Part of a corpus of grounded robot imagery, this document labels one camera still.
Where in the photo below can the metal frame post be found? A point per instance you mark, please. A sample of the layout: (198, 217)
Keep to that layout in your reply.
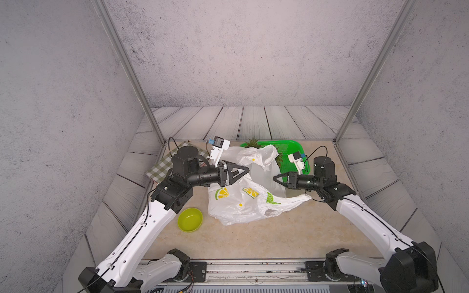
(111, 31)
(388, 44)

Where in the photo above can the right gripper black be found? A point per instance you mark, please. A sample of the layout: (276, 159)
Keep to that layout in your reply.
(292, 180)

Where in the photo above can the green checkered cloth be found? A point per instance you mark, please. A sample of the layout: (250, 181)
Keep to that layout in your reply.
(158, 172)

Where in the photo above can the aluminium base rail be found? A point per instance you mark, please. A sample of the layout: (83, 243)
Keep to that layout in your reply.
(264, 276)

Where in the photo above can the right metal frame post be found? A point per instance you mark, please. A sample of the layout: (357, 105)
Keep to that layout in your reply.
(388, 44)

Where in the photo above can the lime green bowl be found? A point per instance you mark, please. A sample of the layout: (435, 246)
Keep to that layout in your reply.
(190, 220)

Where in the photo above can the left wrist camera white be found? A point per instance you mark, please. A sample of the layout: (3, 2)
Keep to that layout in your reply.
(218, 146)

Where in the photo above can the left metal frame post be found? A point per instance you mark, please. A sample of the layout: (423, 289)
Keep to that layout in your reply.
(111, 31)

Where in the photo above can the white plastic bag lemon print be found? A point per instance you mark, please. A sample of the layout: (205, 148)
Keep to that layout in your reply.
(255, 196)

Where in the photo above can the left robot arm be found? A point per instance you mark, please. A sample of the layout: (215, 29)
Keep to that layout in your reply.
(121, 271)

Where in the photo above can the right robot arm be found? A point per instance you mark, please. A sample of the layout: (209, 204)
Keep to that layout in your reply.
(406, 266)

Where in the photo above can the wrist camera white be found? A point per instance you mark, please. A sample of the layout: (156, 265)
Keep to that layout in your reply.
(297, 159)
(218, 146)

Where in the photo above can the pineapple back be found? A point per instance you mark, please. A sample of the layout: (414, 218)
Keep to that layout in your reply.
(253, 143)

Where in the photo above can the pineapple front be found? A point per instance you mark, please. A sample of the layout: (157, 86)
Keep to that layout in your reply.
(279, 158)

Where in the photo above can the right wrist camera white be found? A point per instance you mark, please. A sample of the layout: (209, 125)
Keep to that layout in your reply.
(297, 159)

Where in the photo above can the pineapple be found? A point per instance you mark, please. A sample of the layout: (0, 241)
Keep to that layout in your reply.
(279, 158)
(253, 143)

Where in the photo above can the green plastic basket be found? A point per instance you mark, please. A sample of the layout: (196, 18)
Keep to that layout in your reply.
(287, 147)

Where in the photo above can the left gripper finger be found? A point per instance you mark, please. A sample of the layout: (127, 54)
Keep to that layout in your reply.
(233, 167)
(234, 176)

